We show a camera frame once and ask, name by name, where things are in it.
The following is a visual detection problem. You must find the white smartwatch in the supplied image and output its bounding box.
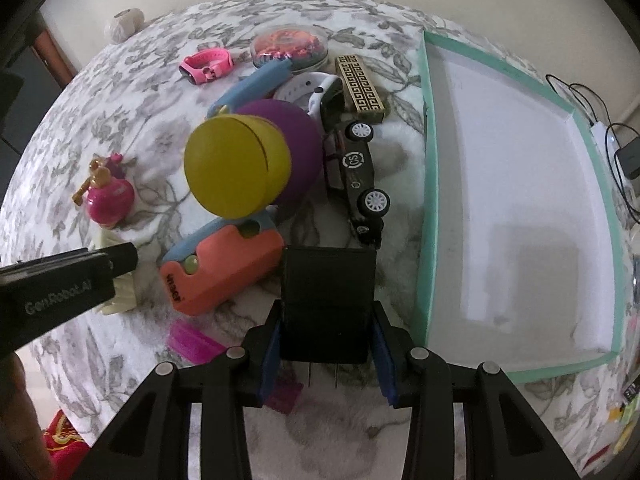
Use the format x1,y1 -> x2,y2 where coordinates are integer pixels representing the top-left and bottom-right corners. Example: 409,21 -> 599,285
273,72 -> 345,122

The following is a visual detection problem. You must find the floral white grey blanket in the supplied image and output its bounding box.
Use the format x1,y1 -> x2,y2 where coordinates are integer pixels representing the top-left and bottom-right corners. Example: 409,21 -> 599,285
1,0 -> 637,479

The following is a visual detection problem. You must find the pink translucent lighter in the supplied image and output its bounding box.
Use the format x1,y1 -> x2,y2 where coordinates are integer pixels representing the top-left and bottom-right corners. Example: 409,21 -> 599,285
166,320 -> 303,415

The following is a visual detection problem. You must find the black cable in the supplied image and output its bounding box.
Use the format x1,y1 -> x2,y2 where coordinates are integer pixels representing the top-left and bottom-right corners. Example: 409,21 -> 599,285
544,72 -> 640,226

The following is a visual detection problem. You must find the clear dome with orange toys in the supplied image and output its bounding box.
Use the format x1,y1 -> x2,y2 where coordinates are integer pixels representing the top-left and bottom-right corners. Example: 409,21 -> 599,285
250,25 -> 329,74

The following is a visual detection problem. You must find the black square plug adapter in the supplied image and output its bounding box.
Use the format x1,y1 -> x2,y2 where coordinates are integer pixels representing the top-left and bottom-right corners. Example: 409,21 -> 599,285
280,246 -> 376,365

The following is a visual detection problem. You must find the cream plastic hair clip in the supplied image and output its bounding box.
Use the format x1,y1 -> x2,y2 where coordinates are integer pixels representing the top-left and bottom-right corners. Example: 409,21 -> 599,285
93,228 -> 138,315

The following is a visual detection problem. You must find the yellow purple toy figure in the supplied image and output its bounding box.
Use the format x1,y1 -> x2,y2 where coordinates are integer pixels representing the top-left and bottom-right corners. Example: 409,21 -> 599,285
183,99 -> 322,219

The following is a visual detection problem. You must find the orange blue toy phone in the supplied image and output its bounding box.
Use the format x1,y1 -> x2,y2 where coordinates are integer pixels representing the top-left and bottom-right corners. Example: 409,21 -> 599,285
160,60 -> 291,316

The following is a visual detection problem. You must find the white power strip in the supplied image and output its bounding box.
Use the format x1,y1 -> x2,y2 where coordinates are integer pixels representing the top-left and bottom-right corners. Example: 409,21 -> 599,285
590,122 -> 620,170

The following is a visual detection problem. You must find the person left hand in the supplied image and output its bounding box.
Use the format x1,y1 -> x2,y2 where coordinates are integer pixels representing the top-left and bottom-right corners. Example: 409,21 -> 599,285
1,353 -> 54,479

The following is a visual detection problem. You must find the red gold cloth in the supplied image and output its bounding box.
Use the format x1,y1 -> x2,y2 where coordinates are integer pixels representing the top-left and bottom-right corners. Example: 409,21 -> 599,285
43,410 -> 90,480

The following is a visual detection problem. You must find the beige yarn ball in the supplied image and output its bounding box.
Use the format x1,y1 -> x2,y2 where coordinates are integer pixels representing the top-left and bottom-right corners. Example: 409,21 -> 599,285
104,8 -> 144,44

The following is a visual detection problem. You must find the teal rimmed white tray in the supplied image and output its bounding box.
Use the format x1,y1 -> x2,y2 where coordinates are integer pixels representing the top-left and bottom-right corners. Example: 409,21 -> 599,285
411,34 -> 626,382

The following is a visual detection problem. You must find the pink smart band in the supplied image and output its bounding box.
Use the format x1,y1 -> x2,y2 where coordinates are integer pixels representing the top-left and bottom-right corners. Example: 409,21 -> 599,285
179,48 -> 233,86

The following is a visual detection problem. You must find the black gold patterned box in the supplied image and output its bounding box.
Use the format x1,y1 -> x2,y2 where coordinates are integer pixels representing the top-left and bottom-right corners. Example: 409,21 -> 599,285
334,54 -> 386,124

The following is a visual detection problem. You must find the black charger adapter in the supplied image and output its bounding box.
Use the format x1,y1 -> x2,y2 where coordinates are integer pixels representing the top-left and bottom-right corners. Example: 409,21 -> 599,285
615,138 -> 640,181

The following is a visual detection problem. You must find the black toy car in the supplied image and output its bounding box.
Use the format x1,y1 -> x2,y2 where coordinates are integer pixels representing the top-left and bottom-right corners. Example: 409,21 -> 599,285
319,90 -> 390,249

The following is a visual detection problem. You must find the pink brown dog toy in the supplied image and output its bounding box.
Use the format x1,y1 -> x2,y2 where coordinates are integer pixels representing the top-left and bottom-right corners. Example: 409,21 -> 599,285
72,153 -> 134,229

